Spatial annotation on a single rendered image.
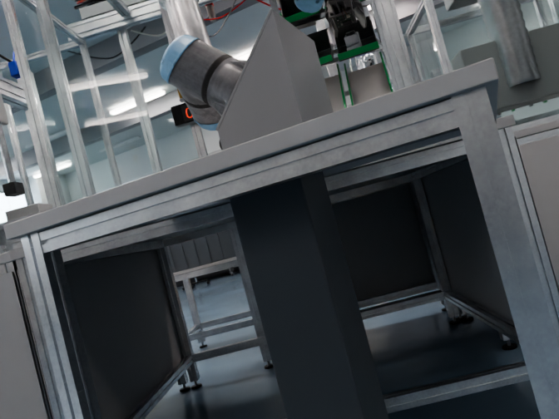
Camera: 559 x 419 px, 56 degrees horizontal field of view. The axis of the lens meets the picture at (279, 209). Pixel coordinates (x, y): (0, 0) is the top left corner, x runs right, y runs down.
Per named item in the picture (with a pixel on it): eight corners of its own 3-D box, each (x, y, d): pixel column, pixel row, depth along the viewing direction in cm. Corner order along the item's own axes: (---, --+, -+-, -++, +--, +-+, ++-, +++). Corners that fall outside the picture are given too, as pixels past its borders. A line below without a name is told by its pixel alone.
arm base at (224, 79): (259, 56, 105) (220, 36, 108) (224, 124, 107) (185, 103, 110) (283, 76, 119) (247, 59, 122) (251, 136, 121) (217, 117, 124)
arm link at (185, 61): (195, 85, 109) (145, 58, 113) (210, 118, 121) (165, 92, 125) (228, 42, 112) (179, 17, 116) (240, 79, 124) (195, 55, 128)
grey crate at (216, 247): (255, 251, 362) (246, 219, 363) (168, 274, 366) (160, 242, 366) (261, 248, 404) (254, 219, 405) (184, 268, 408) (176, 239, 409)
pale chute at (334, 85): (350, 120, 165) (346, 109, 162) (309, 133, 168) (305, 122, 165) (341, 74, 185) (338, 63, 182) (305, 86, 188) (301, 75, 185)
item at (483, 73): (499, 78, 68) (492, 56, 68) (6, 240, 101) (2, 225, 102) (496, 125, 132) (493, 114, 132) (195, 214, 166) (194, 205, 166)
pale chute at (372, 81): (397, 107, 164) (394, 96, 161) (356, 120, 167) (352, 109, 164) (383, 62, 184) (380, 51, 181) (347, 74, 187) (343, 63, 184)
